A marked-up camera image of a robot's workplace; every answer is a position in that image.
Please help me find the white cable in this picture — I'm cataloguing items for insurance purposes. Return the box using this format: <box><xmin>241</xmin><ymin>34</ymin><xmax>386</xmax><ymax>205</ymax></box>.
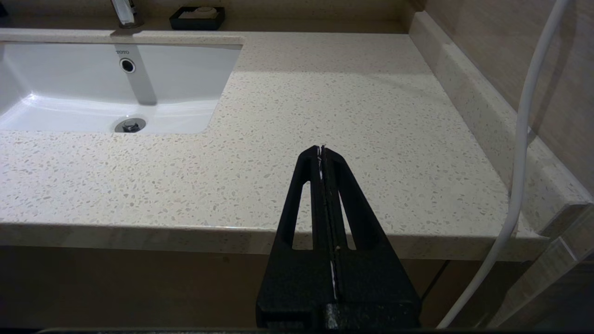
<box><xmin>436</xmin><ymin>0</ymin><xmax>570</xmax><ymax>329</ymax></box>

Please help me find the black soap dish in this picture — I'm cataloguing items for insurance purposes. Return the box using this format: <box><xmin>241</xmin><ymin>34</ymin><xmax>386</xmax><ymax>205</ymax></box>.
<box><xmin>169</xmin><ymin>6</ymin><xmax>226</xmax><ymax>31</ymax></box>

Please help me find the brown vanity cabinet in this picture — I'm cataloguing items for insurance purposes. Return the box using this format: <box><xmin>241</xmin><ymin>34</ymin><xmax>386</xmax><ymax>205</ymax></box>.
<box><xmin>0</xmin><ymin>244</ymin><xmax>534</xmax><ymax>331</ymax></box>

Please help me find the chrome sink drain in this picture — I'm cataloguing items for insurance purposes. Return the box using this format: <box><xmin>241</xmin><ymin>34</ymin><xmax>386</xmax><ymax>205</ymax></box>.
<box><xmin>114</xmin><ymin>117</ymin><xmax>147</xmax><ymax>134</ymax></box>

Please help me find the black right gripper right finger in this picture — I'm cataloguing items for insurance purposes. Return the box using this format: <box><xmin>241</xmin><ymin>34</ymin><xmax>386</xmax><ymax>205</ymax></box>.
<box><xmin>321</xmin><ymin>145</ymin><xmax>422</xmax><ymax>330</ymax></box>

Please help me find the chrome faucet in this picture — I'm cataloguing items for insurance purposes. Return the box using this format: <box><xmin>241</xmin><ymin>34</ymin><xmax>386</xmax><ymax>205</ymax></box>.
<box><xmin>110</xmin><ymin>0</ymin><xmax>143</xmax><ymax>29</ymax></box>

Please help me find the white ceramic sink basin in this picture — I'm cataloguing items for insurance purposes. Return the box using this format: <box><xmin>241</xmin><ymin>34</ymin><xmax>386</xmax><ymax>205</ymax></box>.
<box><xmin>0</xmin><ymin>42</ymin><xmax>243</xmax><ymax>135</ymax></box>

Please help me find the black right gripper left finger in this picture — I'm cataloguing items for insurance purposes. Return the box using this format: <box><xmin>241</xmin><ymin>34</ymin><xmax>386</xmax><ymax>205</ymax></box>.
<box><xmin>256</xmin><ymin>145</ymin><xmax>336</xmax><ymax>330</ymax></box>

